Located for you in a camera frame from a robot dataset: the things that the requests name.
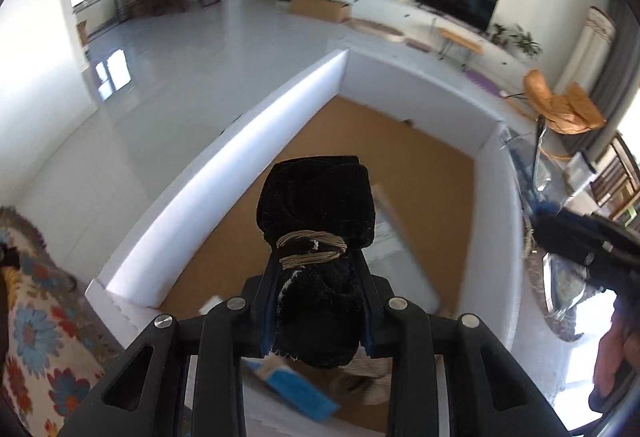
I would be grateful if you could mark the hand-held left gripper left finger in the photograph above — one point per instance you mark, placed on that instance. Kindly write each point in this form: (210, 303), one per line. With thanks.
(255, 299)

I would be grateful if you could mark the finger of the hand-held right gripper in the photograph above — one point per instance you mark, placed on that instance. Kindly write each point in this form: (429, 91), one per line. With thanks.
(570, 242)
(600, 227)

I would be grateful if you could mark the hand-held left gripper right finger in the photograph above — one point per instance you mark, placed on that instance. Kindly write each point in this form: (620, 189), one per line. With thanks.
(377, 317)

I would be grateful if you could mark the blue white ointment box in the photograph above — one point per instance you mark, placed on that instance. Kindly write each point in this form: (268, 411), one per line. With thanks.
(300, 392)

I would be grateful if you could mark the black cloth bundle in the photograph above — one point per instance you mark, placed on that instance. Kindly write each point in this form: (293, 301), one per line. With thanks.
(315, 212)

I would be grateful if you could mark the large white cardboard box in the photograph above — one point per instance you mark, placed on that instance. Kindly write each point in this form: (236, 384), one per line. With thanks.
(240, 157)

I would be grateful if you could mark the person's right hand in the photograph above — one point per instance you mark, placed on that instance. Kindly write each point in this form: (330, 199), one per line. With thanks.
(612, 349)

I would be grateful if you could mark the dark wooden slatted chair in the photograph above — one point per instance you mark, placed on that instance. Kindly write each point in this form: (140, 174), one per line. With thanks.
(620, 182)

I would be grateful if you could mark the orange lounge chair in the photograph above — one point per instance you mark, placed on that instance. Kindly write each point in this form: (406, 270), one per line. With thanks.
(565, 109)

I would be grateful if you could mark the grey curtain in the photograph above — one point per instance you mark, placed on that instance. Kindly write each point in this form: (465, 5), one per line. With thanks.
(620, 67)

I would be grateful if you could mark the covered standing air conditioner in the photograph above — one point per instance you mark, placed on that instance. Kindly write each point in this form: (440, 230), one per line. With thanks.
(590, 47)

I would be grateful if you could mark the purple floor mat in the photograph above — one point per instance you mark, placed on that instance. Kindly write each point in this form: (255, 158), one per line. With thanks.
(482, 82)

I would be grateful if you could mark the large leafy potted plant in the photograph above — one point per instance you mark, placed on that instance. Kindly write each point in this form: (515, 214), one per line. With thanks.
(525, 42)

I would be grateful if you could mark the floral patterned rug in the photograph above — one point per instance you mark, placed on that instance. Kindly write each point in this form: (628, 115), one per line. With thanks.
(45, 342)

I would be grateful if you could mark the small green potted plant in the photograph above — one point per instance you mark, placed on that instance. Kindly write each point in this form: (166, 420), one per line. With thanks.
(497, 34)

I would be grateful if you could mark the wooden bench with metal legs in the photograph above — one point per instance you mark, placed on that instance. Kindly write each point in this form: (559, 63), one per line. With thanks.
(460, 39)

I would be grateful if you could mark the flat grey floor cushion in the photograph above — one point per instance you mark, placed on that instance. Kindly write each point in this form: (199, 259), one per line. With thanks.
(418, 44)

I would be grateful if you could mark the white television cabinet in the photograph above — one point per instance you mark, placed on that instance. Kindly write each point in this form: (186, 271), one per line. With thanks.
(400, 12)

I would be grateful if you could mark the round beige floor cushion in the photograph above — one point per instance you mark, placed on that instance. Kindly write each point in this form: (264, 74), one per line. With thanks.
(377, 29)

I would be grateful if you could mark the brown cardboard box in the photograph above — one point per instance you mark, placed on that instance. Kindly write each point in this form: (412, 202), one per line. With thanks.
(320, 9)

